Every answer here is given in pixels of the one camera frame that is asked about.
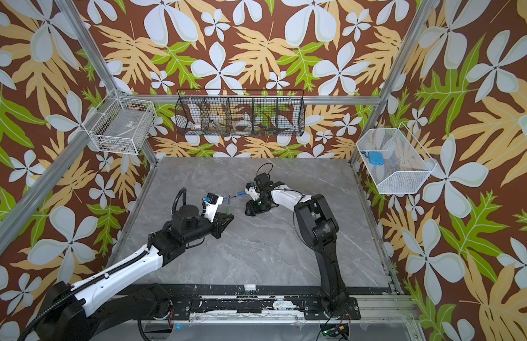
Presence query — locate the blue object in basket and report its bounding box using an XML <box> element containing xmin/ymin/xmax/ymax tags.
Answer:
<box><xmin>368</xmin><ymin>151</ymin><xmax>385</xmax><ymax>166</ymax></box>

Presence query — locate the white mesh basket right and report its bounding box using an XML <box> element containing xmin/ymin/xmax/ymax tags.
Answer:
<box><xmin>357</xmin><ymin>125</ymin><xmax>437</xmax><ymax>196</ymax></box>

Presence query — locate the white wire basket left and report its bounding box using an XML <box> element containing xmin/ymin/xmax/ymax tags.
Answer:
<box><xmin>87</xmin><ymin>90</ymin><xmax>156</xmax><ymax>155</ymax></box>

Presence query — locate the black wire basket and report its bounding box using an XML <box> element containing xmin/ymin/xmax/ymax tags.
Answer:
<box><xmin>173</xmin><ymin>89</ymin><xmax>306</xmax><ymax>136</ymax></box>

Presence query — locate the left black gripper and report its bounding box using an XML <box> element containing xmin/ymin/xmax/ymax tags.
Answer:
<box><xmin>183</xmin><ymin>210</ymin><xmax>234</xmax><ymax>245</ymax></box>

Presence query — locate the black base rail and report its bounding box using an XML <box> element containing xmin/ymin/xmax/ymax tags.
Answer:
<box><xmin>135</xmin><ymin>283</ymin><xmax>362</xmax><ymax>321</ymax></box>

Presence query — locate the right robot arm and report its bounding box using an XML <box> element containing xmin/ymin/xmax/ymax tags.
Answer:
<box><xmin>244</xmin><ymin>173</ymin><xmax>350</xmax><ymax>316</ymax></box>

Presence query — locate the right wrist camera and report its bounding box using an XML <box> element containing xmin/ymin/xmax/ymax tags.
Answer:
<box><xmin>245</xmin><ymin>183</ymin><xmax>260</xmax><ymax>201</ymax></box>

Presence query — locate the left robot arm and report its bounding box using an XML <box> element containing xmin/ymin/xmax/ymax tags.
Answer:
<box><xmin>17</xmin><ymin>205</ymin><xmax>235</xmax><ymax>340</ymax></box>

